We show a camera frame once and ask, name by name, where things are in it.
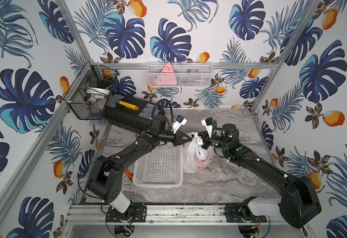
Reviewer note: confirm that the orange item behind basket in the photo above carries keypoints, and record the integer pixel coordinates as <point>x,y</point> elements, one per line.
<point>129,174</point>

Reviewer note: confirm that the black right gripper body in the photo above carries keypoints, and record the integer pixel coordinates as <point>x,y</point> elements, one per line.
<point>216,141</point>

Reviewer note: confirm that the white mesh wall shelf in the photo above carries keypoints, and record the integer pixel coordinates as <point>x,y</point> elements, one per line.
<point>188,74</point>

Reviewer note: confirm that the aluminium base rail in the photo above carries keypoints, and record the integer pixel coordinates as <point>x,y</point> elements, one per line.
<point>162,214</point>

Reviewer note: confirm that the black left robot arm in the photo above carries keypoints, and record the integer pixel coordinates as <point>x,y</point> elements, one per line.
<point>153,129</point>

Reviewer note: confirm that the white plastic bag red print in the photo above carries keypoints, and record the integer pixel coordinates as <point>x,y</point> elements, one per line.
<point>195,157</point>

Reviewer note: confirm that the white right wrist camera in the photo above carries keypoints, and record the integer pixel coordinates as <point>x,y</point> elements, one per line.
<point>208,124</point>

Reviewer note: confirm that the black wire basket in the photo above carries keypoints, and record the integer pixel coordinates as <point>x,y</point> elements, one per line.
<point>90,91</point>

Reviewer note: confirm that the black toolbox yellow handle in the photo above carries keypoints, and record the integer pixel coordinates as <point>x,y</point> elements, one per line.
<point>131,113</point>

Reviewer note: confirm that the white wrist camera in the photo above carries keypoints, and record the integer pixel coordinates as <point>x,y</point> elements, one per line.
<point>208,124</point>
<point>178,122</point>

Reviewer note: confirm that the white perforated plastic basket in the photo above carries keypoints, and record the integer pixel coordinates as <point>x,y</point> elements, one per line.
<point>161,168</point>

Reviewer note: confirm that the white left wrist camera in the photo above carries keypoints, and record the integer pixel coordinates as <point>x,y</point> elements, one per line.
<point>178,122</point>

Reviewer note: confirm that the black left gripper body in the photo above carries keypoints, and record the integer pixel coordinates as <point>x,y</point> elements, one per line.
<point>176,139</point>

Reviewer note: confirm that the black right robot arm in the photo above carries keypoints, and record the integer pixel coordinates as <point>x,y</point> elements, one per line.
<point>299,201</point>

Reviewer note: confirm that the pink triangular item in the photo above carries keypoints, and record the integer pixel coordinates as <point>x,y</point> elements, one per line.
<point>167,76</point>

